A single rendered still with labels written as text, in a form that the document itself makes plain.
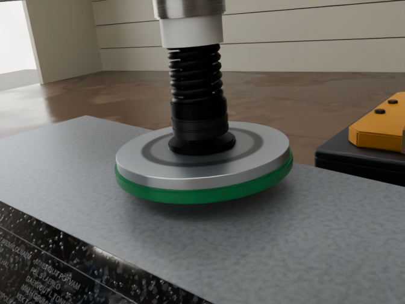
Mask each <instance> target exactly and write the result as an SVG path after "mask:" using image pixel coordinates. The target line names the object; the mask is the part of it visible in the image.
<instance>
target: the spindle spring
mask: <svg viewBox="0 0 405 304"><path fill-rule="evenodd" d="M196 47H200V46H192V47H184V48H167V49H168V50H170V51H171V50H179V49H188V48H196ZM220 48H221V47H220V44H218V43H217V44H212V45H209V47H207V48H201V49H195V50H191V51H182V52H178V51H176V52H169V53H168V54H167V58H168V59H169V60H174V61H171V62H169V63H168V66H169V68H171V69H174V70H171V71H170V73H169V76H170V77H171V78H174V79H173V80H171V82H170V84H171V86H172V87H174V88H173V89H172V90H171V94H173V96H175V97H173V99H172V102H173V103H176V104H202V103H208V102H212V101H215V100H217V99H219V98H220V97H221V96H223V93H224V91H223V90H222V89H221V87H222V85H223V82H222V80H221V79H220V78H221V77H222V72H221V71H220V69H221V67H222V65H221V62H219V61H218V60H220V59H221V55H220V53H218V51H219V50H220ZM204 55H209V57H204V58H201V59H195V60H186V61H179V60H176V59H188V58H192V57H199V56H204ZM205 65H210V66H208V67H206V68H200V69H193V70H188V71H180V69H186V68H195V67H199V66H205ZM207 74H211V75H210V76H207V77H202V78H196V79H190V80H181V79H182V78H189V77H197V76H202V75H207ZM210 83H211V84H212V85H209V86H205V87H199V88H194V89H182V87H194V86H202V85H205V84H210ZM210 92H214V93H213V94H210V95H206V96H202V97H195V98H179V97H189V96H195V95H202V94H206V93H210Z"/></svg>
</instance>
